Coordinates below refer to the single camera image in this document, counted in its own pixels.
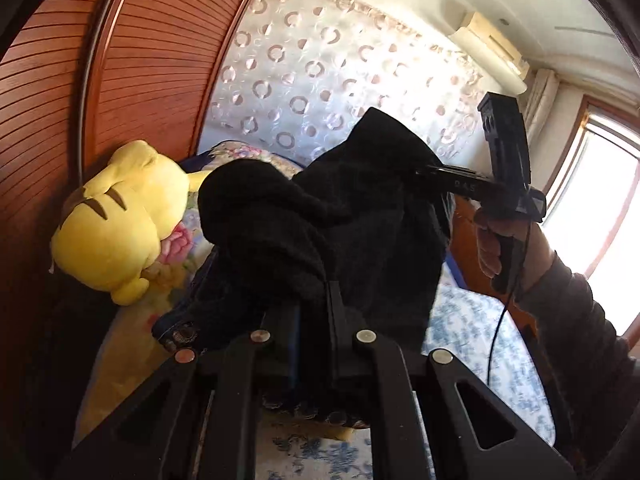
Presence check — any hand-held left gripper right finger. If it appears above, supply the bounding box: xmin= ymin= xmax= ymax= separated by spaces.
xmin=301 ymin=280 xmax=576 ymax=480

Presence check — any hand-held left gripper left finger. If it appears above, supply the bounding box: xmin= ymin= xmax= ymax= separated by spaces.
xmin=70 ymin=305 xmax=301 ymax=480

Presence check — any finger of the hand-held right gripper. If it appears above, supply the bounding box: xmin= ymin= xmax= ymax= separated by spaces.
xmin=414 ymin=164 xmax=506 ymax=200

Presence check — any black t-shirt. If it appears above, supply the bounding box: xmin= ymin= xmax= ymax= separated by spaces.
xmin=152 ymin=106 xmax=453 ymax=426

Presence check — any person's right forearm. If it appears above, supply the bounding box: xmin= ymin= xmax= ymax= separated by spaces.
xmin=515 ymin=255 xmax=640 ymax=461

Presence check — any person's right hand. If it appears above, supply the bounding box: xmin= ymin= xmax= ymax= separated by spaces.
xmin=472 ymin=205 xmax=557 ymax=293

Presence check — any pale floral window curtain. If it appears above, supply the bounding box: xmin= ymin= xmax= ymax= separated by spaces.
xmin=520 ymin=67 xmax=558 ymax=146

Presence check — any window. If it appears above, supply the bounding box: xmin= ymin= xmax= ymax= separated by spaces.
xmin=542 ymin=97 xmax=640 ymax=331

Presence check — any dark medallion patterned quilt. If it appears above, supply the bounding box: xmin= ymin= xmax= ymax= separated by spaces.
xmin=151 ymin=305 xmax=371 ymax=428

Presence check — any beige air conditioner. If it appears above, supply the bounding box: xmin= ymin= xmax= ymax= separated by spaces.
xmin=462 ymin=12 xmax=531 ymax=78

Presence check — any blue floral bed sheet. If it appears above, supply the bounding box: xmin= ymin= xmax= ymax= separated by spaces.
xmin=255 ymin=280 xmax=556 ymax=480

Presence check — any pink floral quilt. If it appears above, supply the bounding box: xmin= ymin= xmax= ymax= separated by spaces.
xmin=75 ymin=142 xmax=351 ymax=443

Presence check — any circle patterned sheer curtain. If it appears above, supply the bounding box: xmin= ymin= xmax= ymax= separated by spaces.
xmin=200 ymin=0 xmax=483 ymax=171

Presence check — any yellow plush toy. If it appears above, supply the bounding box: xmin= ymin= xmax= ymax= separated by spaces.
xmin=50 ymin=140 xmax=213 ymax=306

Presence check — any black cable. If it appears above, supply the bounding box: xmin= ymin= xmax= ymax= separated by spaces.
xmin=487 ymin=220 xmax=533 ymax=386

